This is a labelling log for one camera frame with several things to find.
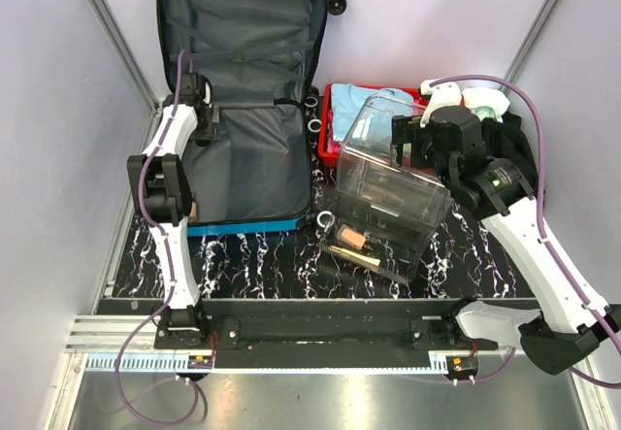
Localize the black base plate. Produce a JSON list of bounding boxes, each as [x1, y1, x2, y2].
[[154, 299, 470, 374]]

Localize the red plastic bin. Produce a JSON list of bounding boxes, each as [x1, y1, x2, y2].
[[318, 83, 429, 168]]

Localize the clear plastic container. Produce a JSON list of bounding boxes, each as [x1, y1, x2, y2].
[[316, 93, 452, 285]]

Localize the beige foundation bottle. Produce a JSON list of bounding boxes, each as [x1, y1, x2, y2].
[[336, 224, 373, 253]]

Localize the white cloth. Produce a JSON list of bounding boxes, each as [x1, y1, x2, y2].
[[462, 87, 510, 122]]

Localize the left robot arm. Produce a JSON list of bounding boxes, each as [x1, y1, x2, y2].
[[127, 72, 212, 348]]

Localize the blue hard-shell suitcase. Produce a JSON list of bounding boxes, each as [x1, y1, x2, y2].
[[156, 0, 346, 237]]

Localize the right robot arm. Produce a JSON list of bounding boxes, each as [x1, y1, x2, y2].
[[390, 105, 620, 375]]

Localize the purple cable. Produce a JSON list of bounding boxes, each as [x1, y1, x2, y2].
[[114, 49, 209, 425], [426, 74, 621, 388]]

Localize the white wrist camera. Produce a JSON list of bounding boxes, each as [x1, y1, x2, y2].
[[419, 80, 462, 127], [203, 80, 213, 105]]

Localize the magenta cloth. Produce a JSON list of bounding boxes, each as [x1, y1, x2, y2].
[[325, 109, 347, 154]]

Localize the BB cream bottle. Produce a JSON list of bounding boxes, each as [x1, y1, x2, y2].
[[187, 202, 198, 223]]

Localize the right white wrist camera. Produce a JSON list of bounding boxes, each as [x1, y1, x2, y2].
[[419, 80, 462, 127]]

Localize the light blue t-shirt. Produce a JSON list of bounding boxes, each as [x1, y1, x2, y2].
[[330, 83, 413, 143]]

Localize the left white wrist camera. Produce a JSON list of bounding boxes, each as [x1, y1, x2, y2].
[[203, 80, 213, 105]]

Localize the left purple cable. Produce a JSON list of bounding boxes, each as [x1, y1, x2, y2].
[[114, 49, 209, 425]]

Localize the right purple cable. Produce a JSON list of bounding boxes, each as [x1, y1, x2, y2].
[[426, 74, 621, 388]]

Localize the black cloth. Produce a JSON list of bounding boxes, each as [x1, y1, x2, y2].
[[481, 112, 539, 190]]

